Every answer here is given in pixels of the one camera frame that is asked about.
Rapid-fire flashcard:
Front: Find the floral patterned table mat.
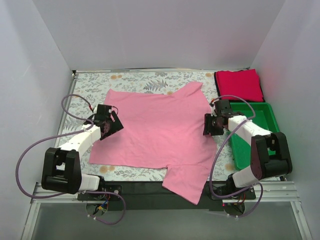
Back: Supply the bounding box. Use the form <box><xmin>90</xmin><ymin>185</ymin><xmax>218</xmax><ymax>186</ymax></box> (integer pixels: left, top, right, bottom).
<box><xmin>58</xmin><ymin>70</ymin><xmax>236</xmax><ymax>182</ymax></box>

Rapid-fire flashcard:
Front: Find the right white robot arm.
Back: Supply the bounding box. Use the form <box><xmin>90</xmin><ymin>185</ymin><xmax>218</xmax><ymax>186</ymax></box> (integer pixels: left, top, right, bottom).
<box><xmin>203</xmin><ymin>97</ymin><xmax>293</xmax><ymax>199</ymax></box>

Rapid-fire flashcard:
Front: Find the pink t shirt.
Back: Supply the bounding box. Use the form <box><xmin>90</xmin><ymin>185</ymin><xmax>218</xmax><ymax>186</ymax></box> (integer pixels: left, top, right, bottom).
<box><xmin>89</xmin><ymin>81</ymin><xmax>217</xmax><ymax>205</ymax></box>

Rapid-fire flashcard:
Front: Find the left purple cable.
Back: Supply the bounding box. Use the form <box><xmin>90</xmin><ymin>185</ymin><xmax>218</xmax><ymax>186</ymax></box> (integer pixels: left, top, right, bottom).
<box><xmin>15</xmin><ymin>94</ymin><xmax>126</xmax><ymax>225</ymax></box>

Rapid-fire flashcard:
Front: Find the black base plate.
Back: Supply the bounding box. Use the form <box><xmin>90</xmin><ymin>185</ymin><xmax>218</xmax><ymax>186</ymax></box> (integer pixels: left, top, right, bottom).
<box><xmin>77</xmin><ymin>181</ymin><xmax>256</xmax><ymax>212</ymax></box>

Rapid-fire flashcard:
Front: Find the green plastic tray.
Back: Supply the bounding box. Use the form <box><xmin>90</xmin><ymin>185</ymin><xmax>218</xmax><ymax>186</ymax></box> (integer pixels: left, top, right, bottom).
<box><xmin>229</xmin><ymin>102</ymin><xmax>280</xmax><ymax>170</ymax></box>

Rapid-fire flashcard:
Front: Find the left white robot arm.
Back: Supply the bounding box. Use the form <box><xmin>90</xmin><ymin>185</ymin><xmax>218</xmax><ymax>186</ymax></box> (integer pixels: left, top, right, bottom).
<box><xmin>41</xmin><ymin>104</ymin><xmax>124</xmax><ymax>200</ymax></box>

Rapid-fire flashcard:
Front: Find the aluminium frame rail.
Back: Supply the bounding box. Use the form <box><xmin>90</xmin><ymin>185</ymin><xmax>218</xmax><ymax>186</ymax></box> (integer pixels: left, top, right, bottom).
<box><xmin>22</xmin><ymin>181</ymin><xmax>312</xmax><ymax>240</ymax></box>

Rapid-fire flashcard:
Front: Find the folded red t shirt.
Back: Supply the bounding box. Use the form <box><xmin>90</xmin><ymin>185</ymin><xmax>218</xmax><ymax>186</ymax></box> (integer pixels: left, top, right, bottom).
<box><xmin>215</xmin><ymin>69</ymin><xmax>264</xmax><ymax>102</ymax></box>

